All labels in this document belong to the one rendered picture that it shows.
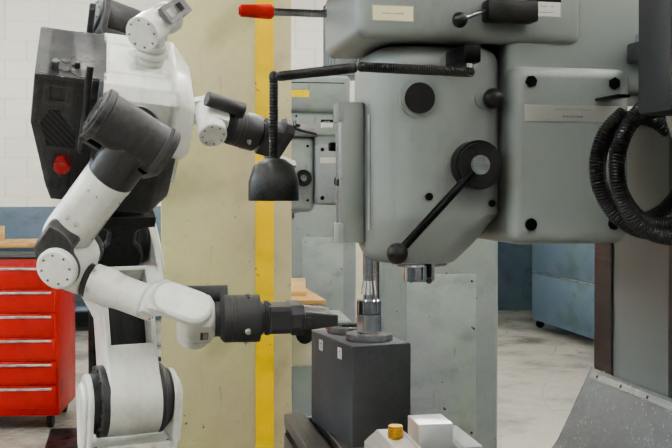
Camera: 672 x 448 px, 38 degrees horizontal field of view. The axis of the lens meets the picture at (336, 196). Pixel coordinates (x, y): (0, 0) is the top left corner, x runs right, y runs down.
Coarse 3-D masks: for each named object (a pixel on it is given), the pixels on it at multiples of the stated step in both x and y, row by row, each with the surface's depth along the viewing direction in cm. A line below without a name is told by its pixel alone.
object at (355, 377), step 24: (312, 336) 198; (336, 336) 190; (360, 336) 182; (384, 336) 183; (312, 360) 198; (336, 360) 186; (360, 360) 179; (384, 360) 181; (408, 360) 183; (312, 384) 198; (336, 384) 186; (360, 384) 179; (384, 384) 181; (408, 384) 183; (312, 408) 198; (336, 408) 186; (360, 408) 179; (384, 408) 181; (408, 408) 183; (336, 432) 186; (360, 432) 179
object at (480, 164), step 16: (464, 144) 138; (480, 144) 137; (464, 160) 137; (480, 160) 137; (496, 160) 138; (464, 176) 137; (480, 176) 137; (496, 176) 138; (448, 192) 137; (400, 256) 134
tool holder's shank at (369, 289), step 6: (366, 258) 185; (366, 264) 185; (372, 264) 185; (366, 270) 185; (372, 270) 185; (366, 276) 185; (372, 276) 185; (366, 282) 185; (372, 282) 185; (366, 288) 185; (372, 288) 185; (366, 294) 185; (372, 294) 185
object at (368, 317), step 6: (360, 306) 184; (366, 306) 184; (372, 306) 184; (378, 306) 185; (360, 312) 184; (366, 312) 184; (372, 312) 184; (378, 312) 185; (360, 318) 185; (366, 318) 184; (372, 318) 184; (378, 318) 185; (360, 324) 185; (366, 324) 184; (372, 324) 184; (378, 324) 185; (360, 330) 185; (366, 330) 184; (372, 330) 184; (378, 330) 185
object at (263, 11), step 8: (240, 8) 152; (248, 8) 152; (256, 8) 153; (264, 8) 153; (272, 8) 153; (280, 8) 154; (240, 16) 153; (248, 16) 153; (256, 16) 153; (264, 16) 153; (272, 16) 154; (296, 16) 155; (304, 16) 155; (312, 16) 155; (320, 16) 155
